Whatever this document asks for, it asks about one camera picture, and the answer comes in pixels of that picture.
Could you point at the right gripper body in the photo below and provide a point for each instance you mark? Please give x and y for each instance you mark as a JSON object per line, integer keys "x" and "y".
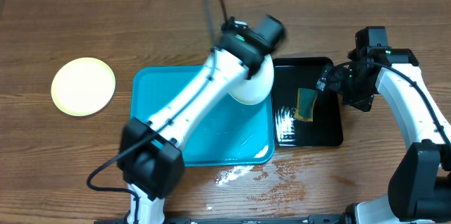
{"x": 357, "y": 89}

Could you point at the white plate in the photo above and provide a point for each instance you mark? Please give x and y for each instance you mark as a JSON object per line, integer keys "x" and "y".
{"x": 258, "y": 87}

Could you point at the green yellow sponge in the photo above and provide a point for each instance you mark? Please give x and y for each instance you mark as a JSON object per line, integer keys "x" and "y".
{"x": 306, "y": 99}

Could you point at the yellow-green plate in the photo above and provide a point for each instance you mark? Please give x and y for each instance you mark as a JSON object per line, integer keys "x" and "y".
{"x": 83, "y": 86}

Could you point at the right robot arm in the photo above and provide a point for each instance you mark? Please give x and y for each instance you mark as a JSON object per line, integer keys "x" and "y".
{"x": 416, "y": 193}

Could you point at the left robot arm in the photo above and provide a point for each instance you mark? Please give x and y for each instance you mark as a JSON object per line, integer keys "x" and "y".
{"x": 152, "y": 164}

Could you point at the black rectangular tray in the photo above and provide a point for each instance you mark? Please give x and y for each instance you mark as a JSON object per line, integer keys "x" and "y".
{"x": 325, "y": 130}

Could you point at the teal plastic tray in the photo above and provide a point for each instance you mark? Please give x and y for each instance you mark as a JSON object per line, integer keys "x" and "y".
{"x": 230, "y": 134}

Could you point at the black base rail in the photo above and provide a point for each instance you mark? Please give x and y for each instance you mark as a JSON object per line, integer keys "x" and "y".
{"x": 343, "y": 218}

